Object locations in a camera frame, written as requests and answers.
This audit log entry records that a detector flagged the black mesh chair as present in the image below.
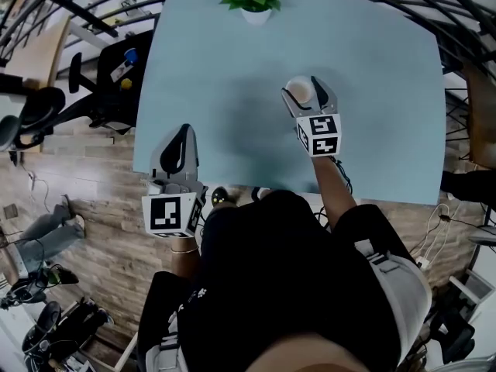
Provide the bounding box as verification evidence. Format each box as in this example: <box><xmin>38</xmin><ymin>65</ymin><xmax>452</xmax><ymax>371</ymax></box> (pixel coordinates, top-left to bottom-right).
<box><xmin>425</xmin><ymin>307</ymin><xmax>477</xmax><ymax>364</ymax></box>

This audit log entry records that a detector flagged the person's black shirt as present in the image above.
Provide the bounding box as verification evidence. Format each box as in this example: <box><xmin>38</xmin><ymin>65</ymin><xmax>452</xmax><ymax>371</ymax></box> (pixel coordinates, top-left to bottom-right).
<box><xmin>136</xmin><ymin>189</ymin><xmax>416</xmax><ymax>372</ymax></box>

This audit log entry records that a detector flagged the white paper cup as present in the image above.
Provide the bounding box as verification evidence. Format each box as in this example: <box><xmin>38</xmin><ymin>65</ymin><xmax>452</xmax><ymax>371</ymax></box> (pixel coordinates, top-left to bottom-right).
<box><xmin>284</xmin><ymin>74</ymin><xmax>315</xmax><ymax>106</ymax></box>

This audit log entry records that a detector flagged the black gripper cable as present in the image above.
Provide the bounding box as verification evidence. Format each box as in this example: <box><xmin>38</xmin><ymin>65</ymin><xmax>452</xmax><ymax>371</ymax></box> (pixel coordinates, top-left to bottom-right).
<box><xmin>328</xmin><ymin>155</ymin><xmax>354</xmax><ymax>195</ymax></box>

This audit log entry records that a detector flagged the white power cable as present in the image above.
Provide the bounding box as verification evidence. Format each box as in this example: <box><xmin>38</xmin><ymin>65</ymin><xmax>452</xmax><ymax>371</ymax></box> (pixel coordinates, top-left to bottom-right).
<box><xmin>408</xmin><ymin>201</ymin><xmax>463</xmax><ymax>265</ymax></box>

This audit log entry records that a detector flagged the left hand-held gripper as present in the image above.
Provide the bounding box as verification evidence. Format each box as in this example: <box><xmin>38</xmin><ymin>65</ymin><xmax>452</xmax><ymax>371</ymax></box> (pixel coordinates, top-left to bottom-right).
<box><xmin>140</xmin><ymin>123</ymin><xmax>211</xmax><ymax>240</ymax></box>

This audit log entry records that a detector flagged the person's left forearm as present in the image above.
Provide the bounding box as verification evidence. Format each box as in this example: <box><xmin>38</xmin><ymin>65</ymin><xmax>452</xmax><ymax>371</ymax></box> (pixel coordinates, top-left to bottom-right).
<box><xmin>169</xmin><ymin>233</ymin><xmax>203</xmax><ymax>283</ymax></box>

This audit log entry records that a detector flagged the white shelf unit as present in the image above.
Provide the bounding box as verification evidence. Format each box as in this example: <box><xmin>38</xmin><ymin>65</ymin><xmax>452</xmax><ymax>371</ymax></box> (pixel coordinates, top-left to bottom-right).
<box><xmin>448</xmin><ymin>267</ymin><xmax>496</xmax><ymax>327</ymax></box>

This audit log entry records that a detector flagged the black equipment pile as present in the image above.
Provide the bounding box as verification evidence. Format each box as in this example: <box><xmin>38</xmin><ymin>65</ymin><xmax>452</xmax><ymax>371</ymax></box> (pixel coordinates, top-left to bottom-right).
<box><xmin>0</xmin><ymin>263</ymin><xmax>115</xmax><ymax>372</ymax></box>

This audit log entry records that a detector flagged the black swivel chair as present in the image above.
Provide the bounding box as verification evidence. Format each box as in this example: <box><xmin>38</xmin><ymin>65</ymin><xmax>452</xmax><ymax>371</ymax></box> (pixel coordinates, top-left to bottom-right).
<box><xmin>0</xmin><ymin>86</ymin><xmax>67</xmax><ymax>153</ymax></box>

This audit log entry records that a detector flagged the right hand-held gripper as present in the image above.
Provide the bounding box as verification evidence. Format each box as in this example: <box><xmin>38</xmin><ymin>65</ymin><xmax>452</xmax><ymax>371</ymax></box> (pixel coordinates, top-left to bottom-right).
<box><xmin>281</xmin><ymin>75</ymin><xmax>343</xmax><ymax>158</ymax></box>

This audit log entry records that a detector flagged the black metal railing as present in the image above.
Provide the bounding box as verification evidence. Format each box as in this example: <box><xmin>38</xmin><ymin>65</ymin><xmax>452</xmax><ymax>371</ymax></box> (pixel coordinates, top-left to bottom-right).
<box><xmin>0</xmin><ymin>0</ymin><xmax>496</xmax><ymax>92</ymax></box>

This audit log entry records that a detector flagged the person's right forearm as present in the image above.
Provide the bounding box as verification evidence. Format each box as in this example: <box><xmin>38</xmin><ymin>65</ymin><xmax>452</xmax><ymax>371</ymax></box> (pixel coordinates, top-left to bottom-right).
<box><xmin>311</xmin><ymin>154</ymin><xmax>358</xmax><ymax>229</ymax></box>

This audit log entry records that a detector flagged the black bag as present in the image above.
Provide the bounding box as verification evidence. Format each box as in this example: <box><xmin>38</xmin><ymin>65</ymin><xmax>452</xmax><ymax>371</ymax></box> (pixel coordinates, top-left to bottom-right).
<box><xmin>439</xmin><ymin>168</ymin><xmax>496</xmax><ymax>205</ymax></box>

